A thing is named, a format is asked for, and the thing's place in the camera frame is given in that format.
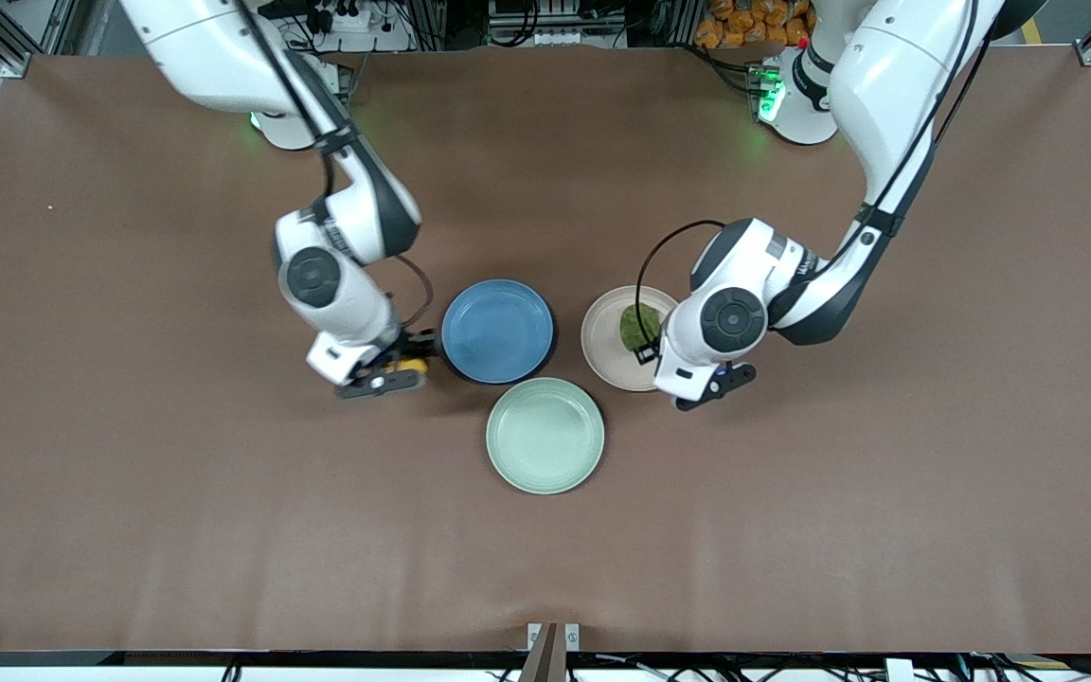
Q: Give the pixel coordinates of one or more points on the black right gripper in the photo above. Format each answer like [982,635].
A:
[410,344]

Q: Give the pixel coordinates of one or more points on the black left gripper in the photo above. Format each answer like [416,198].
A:
[652,352]

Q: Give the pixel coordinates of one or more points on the yellow lemon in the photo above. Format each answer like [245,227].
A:
[413,365]

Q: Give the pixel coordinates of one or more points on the green lettuce leaf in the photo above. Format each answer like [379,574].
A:
[635,327]

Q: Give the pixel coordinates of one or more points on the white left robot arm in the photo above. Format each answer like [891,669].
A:
[896,85]

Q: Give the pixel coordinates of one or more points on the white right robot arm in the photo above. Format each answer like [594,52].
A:
[337,284]

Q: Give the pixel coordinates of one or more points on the beige plate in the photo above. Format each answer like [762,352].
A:
[607,341]

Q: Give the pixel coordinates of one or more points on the blue plate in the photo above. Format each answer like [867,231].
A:
[497,331]

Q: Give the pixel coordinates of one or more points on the pale green plate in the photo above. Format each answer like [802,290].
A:
[545,436]

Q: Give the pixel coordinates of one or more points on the brown paper table cover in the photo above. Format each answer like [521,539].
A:
[223,530]

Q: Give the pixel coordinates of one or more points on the white power strip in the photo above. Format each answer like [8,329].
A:
[356,24]

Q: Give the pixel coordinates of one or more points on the bag of orange snacks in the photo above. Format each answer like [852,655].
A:
[744,24]

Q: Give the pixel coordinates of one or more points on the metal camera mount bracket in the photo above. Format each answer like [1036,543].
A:
[552,649]

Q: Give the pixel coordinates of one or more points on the black table edge rail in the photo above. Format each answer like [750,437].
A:
[223,658]

